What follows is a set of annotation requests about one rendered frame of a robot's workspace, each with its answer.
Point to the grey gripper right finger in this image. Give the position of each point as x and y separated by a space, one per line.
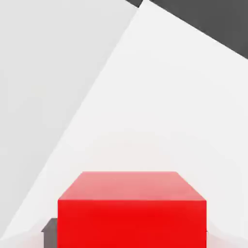
215 242

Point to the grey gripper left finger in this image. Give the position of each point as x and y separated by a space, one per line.
50 234

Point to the small red cube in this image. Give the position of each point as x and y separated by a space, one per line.
131 222

